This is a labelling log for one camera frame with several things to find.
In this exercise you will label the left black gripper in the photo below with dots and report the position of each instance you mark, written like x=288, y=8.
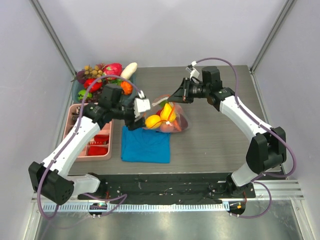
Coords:
x=131, y=124

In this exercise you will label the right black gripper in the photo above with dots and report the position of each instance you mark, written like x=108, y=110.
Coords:
x=186, y=90

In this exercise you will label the pink peach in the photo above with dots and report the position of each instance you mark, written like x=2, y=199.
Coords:
x=167, y=128

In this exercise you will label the yellow pear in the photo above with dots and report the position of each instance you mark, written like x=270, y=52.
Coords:
x=168, y=113

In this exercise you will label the clear zip top bag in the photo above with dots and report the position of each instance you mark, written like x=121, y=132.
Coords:
x=157, y=106

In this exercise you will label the dark red apple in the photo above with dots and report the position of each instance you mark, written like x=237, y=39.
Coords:
x=183, y=123

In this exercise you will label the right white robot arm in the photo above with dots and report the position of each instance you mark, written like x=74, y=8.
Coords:
x=265, y=150

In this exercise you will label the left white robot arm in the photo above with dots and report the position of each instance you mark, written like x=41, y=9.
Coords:
x=50, y=178

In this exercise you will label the blue folded cloth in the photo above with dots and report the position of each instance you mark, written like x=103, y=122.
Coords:
x=145, y=146

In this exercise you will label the orange persimmon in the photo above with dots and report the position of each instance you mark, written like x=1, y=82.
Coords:
x=127, y=87

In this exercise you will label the red cloth items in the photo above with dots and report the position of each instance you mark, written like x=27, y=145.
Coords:
x=99, y=146

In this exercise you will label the purple grape bunch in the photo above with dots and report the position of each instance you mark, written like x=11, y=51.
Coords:
x=93, y=97

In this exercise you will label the white radish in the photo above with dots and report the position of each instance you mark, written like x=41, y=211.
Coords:
x=129, y=70

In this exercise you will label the red bell pepper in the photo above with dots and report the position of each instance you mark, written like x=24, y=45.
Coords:
x=94, y=87

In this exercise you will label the pink dragon fruit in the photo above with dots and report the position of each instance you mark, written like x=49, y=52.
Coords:
x=113, y=69

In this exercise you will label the dark rolled socks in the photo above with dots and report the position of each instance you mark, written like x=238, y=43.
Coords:
x=75, y=114

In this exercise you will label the green striped melon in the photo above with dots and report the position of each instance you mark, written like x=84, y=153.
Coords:
x=81, y=95

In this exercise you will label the brown longan bunch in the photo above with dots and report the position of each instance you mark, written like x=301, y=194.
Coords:
x=93, y=72

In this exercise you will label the teal fruit bowl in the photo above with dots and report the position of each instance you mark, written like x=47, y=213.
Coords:
x=77, y=86

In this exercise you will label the purple onion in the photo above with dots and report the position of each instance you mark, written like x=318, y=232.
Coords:
x=81, y=76

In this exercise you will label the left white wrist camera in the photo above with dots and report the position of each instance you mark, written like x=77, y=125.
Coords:
x=141, y=104

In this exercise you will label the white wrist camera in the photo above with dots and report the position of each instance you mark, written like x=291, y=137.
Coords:
x=193, y=72
x=141, y=104

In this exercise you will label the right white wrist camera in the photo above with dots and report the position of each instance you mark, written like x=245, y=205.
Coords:
x=193, y=72

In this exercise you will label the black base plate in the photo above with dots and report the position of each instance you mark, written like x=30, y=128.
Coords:
x=172, y=188

